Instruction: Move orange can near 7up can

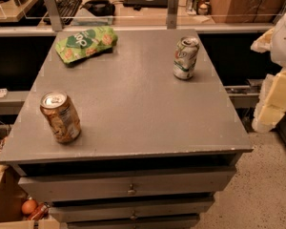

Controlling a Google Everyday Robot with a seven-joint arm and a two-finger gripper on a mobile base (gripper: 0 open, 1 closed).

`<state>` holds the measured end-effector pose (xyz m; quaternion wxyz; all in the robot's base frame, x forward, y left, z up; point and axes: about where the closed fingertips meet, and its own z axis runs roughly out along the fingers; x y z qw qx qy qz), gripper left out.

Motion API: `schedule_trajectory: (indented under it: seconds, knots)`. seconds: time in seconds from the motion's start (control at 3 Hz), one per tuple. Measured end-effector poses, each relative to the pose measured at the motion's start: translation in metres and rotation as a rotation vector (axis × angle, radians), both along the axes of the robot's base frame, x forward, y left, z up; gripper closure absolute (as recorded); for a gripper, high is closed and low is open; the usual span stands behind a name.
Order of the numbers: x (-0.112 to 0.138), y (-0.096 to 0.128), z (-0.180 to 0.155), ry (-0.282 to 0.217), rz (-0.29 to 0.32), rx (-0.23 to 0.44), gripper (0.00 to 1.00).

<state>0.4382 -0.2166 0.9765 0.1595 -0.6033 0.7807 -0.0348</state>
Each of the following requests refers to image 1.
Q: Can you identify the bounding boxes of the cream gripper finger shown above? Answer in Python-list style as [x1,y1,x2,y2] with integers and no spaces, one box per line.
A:
[252,69,286,133]
[251,28,274,53]

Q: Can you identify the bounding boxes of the orange soda can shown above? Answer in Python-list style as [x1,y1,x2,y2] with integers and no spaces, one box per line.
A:
[40,91,81,143]

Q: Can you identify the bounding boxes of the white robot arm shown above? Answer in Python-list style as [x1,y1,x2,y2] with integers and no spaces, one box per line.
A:
[251,12,286,133]

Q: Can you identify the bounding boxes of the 7up can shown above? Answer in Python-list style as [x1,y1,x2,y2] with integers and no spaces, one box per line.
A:
[174,36,199,80]

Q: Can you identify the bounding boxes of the cans on back desk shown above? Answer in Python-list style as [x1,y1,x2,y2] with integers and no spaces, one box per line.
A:
[186,0,211,15]

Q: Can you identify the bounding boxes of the black laptop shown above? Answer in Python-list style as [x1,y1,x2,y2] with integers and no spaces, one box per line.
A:
[123,0,168,9]

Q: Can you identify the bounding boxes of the grey drawer cabinet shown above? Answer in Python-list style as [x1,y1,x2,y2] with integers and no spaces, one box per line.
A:
[0,29,255,229]

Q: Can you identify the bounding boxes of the bottom grey drawer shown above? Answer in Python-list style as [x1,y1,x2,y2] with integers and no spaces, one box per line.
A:
[68,214,199,229]

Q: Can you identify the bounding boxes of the grey drawer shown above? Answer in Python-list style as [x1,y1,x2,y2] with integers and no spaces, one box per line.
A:
[68,214,199,229]
[19,166,236,202]
[50,195,215,222]

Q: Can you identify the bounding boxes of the black headphones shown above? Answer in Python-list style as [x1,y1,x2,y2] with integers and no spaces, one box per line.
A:
[83,0,115,16]

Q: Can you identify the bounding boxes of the green chip bag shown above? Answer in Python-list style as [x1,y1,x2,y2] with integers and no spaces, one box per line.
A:
[55,26,118,64]

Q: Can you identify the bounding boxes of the black keyboard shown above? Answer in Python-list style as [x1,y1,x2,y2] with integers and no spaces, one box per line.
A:
[51,0,83,25]

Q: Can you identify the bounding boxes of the middle grey drawer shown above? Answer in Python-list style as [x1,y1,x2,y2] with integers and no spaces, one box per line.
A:
[50,195,215,222]

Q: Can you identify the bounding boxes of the top grey drawer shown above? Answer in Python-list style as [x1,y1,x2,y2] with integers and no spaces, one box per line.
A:
[19,166,236,202]

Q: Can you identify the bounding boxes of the red bottle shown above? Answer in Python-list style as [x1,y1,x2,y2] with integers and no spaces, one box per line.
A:
[27,203,50,221]

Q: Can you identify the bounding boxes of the orange ball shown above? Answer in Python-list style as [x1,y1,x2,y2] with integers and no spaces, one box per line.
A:
[21,199,38,215]

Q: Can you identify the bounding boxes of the right metal bracket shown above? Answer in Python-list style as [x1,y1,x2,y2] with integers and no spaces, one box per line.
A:
[166,0,179,29]

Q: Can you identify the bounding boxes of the metal bracket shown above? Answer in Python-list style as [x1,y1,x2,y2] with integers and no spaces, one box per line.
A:
[44,0,63,31]
[166,0,179,29]

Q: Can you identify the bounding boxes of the left metal bracket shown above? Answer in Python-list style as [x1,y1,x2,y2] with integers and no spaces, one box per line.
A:
[44,0,63,31]

